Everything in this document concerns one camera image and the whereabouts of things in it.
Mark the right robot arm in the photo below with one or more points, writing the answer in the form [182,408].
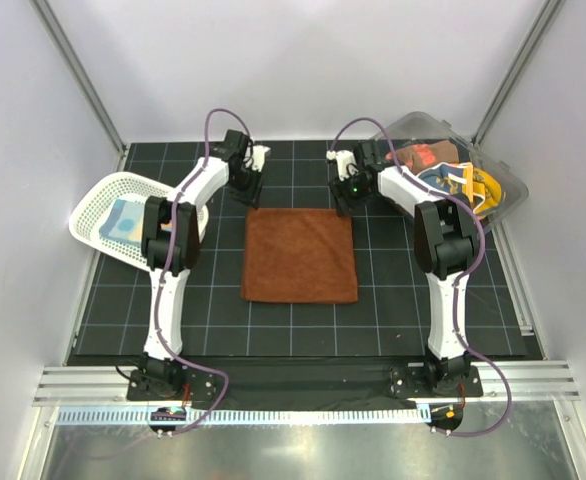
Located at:
[447,244]

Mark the clear plastic storage bin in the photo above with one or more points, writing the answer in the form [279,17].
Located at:
[419,127]

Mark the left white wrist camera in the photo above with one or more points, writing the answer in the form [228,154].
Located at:
[258,156]

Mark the aluminium frame post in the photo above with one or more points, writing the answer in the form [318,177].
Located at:
[532,40]
[55,30]

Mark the yellow blue patterned towel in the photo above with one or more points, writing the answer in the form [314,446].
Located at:
[484,192]

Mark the pink brown towel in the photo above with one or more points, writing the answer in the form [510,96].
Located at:
[423,156]

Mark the white slotted cable duct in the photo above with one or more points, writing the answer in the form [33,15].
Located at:
[173,416]

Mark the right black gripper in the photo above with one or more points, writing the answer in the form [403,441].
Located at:
[344,205]

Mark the white perforated plastic basket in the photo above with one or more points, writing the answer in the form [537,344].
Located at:
[93,209]

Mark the blue polka dot towel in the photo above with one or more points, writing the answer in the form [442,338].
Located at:
[124,222]

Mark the left aluminium frame post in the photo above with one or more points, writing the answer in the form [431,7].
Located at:
[55,30]

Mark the right aluminium frame post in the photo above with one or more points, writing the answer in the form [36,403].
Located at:
[532,40]

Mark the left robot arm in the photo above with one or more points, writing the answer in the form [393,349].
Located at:
[171,244]

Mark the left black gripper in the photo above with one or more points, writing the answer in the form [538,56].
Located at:
[251,196]

